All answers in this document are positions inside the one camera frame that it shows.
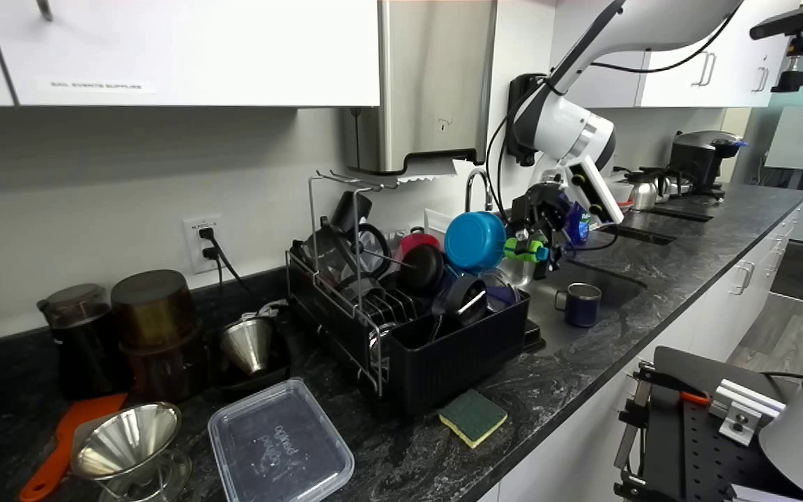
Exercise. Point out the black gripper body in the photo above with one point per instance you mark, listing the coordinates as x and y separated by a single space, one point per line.
538 209

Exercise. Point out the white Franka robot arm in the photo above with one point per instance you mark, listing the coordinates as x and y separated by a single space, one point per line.
573 130

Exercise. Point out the black dish drying rack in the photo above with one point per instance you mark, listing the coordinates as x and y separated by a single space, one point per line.
457 363

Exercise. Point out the blue bottle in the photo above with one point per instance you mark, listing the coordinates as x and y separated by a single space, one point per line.
577 226

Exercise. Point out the clear drinking glass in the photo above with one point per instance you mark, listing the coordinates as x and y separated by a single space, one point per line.
503 296

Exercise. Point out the dark blue steel-rimmed mug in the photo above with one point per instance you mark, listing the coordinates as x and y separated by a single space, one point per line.
583 308

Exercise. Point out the chrome sink faucet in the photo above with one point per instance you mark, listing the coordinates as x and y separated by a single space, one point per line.
470 191

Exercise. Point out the stainless steel sink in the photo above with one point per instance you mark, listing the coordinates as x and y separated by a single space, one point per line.
619 286

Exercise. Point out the dark blue plate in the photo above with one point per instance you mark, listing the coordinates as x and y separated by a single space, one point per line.
460 296

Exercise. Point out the red bowl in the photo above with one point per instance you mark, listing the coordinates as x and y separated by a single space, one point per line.
416 241

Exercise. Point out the black bowl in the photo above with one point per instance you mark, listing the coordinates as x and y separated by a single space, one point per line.
418 269

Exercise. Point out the black counter mat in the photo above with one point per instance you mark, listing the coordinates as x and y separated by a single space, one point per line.
641 234
680 213

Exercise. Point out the round dark lid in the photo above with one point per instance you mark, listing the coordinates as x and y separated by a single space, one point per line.
374 250

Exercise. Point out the black coffee machine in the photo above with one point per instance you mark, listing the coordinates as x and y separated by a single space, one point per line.
697 163

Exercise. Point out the stainless paper towel dispenser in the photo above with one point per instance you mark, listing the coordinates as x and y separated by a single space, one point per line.
429 84

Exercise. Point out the black hanging cup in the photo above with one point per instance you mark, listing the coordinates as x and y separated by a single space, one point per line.
350 213

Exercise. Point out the white base cabinet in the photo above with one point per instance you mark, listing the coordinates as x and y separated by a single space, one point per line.
697 325

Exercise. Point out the green and yellow sponge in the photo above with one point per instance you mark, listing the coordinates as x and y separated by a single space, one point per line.
473 417

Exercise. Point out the black clamp with orange tip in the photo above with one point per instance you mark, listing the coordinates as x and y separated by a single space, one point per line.
668 382

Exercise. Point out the aluminium extrusion bar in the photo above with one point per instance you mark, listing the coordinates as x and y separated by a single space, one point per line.
746 399

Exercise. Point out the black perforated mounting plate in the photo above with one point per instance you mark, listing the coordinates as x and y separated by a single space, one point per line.
697 456

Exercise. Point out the steel cup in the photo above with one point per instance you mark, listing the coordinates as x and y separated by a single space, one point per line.
250 345

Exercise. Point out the clear plastic container lid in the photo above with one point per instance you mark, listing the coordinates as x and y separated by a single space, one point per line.
279 446

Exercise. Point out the brown stacked canister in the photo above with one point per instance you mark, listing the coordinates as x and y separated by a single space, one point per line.
153 317

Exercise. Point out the large steel funnel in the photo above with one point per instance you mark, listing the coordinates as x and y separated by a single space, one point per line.
126 442

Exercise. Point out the dark glass jar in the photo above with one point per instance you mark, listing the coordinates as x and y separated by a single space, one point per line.
81 338

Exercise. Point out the orange spatula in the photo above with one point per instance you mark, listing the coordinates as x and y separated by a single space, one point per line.
68 435

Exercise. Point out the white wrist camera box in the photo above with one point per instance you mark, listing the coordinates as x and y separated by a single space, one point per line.
598 191

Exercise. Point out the black overhead camera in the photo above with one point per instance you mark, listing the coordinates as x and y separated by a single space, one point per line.
796 18

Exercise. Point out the white wall power outlet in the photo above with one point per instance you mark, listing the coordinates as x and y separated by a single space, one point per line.
195 226

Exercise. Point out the white labelled wall cabinet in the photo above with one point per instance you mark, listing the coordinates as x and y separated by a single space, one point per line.
187 45

